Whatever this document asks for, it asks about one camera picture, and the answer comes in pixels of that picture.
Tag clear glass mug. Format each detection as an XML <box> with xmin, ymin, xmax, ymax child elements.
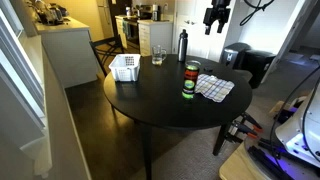
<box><xmin>151</xmin><ymin>44</ymin><xmax>168</xmax><ymax>66</ymax></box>

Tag white door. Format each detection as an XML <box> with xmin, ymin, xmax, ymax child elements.
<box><xmin>172</xmin><ymin>0</ymin><xmax>239</xmax><ymax>63</ymax></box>

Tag steel coffee maker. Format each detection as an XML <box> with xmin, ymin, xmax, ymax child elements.
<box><xmin>151</xmin><ymin>3</ymin><xmax>161</xmax><ymax>22</ymax></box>

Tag white kitchen counter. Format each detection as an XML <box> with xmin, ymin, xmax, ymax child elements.
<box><xmin>33</xmin><ymin>16</ymin><xmax>100</xmax><ymax>89</ymax></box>

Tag round black table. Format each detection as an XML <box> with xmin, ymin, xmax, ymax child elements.
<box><xmin>103</xmin><ymin>54</ymin><xmax>253</xmax><ymax>180</ymax></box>

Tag kitchen stove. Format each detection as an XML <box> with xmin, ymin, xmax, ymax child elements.
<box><xmin>122</xmin><ymin>16</ymin><xmax>141</xmax><ymax>52</ymax></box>

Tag large black trash can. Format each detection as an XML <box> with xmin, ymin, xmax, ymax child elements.
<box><xmin>242</xmin><ymin>49</ymin><xmax>277</xmax><ymax>90</ymax></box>

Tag white plastic basket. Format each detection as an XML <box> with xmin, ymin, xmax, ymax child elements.
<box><xmin>108</xmin><ymin>53</ymin><xmax>142</xmax><ymax>83</ymax></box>

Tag robot mounting cart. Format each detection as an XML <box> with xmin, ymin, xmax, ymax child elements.
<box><xmin>218</xmin><ymin>136</ymin><xmax>320</xmax><ymax>180</ymax></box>

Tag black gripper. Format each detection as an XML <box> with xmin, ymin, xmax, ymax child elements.
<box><xmin>203</xmin><ymin>0</ymin><xmax>232</xmax><ymax>36</ymax></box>

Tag black orange-handled clamps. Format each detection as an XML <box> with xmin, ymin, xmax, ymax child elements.
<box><xmin>227</xmin><ymin>111</ymin><xmax>264</xmax><ymax>143</ymax></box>

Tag white drawer cabinet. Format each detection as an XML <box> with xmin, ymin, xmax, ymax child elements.
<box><xmin>137</xmin><ymin>19</ymin><xmax>174</xmax><ymax>58</ymax></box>

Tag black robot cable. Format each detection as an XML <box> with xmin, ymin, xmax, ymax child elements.
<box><xmin>239</xmin><ymin>0</ymin><xmax>276</xmax><ymax>27</ymax></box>

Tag steel water bottle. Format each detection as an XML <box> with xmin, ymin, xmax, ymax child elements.
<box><xmin>177</xmin><ymin>28</ymin><xmax>189</xmax><ymax>63</ymax></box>

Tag small grey trash can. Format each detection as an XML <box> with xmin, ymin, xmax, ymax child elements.
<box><xmin>221</xmin><ymin>42</ymin><xmax>252</xmax><ymax>70</ymax></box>

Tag black dining chair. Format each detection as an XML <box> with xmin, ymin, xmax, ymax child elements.
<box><xmin>89</xmin><ymin>34</ymin><xmax>125</xmax><ymax>77</ymax></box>

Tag countertop appliances cluster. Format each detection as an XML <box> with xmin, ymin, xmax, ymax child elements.
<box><xmin>25</xmin><ymin>0</ymin><xmax>70</xmax><ymax>26</ymax></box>

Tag checkered dish cloth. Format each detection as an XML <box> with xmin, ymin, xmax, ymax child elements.
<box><xmin>194</xmin><ymin>73</ymin><xmax>236</xmax><ymax>103</ymax></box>

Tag white window frame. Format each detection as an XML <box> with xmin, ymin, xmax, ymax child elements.
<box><xmin>0</xmin><ymin>8</ymin><xmax>47</xmax><ymax>148</ymax></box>

